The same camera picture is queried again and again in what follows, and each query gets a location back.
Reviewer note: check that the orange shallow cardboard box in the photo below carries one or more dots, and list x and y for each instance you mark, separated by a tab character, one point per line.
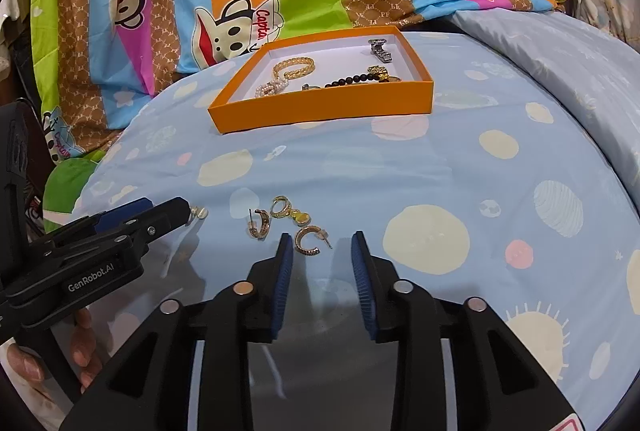
338	55

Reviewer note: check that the silver metal wristwatch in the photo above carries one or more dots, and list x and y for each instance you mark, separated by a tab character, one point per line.
377	48

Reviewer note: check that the green cushion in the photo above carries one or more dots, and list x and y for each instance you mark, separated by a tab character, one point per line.
64	186

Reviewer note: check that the gold wristwatch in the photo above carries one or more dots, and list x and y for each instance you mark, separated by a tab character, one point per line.
380	74

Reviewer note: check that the person's left hand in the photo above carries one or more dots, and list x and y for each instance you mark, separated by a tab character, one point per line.
28	374

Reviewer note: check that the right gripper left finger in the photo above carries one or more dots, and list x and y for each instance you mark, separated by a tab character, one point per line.
146	385

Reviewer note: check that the gold earring yellow charm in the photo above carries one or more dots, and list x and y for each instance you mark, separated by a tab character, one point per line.
281	207

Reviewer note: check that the light blue planet blanket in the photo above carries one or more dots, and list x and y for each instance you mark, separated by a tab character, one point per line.
498	192

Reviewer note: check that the grey blue plain duvet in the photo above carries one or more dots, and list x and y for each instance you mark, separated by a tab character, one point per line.
592	74

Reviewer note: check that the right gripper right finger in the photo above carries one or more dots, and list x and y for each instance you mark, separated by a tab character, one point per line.
459	367

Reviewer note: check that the gold cuff bangle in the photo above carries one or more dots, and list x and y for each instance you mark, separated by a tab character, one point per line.
294	68

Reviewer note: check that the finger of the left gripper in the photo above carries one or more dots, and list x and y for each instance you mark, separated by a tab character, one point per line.
110	219
129	240

